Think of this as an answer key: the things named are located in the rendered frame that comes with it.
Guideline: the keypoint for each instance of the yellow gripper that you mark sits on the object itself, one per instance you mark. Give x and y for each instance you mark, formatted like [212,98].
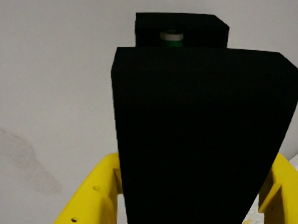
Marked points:
[96,200]

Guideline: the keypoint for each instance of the black open box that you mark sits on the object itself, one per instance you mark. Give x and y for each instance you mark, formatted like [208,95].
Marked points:
[200,30]

